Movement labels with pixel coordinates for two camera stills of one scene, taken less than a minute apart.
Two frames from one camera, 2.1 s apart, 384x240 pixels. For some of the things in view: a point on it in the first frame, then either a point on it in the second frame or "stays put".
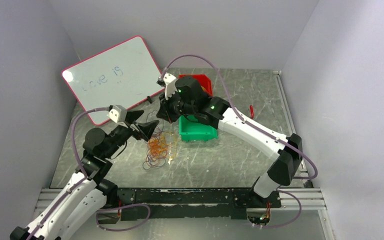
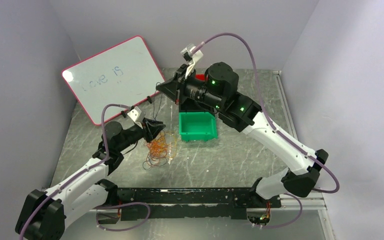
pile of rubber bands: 157,147 stays put
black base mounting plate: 186,204 stays put
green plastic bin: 190,130 stays put
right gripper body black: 174,107 -> 189,87
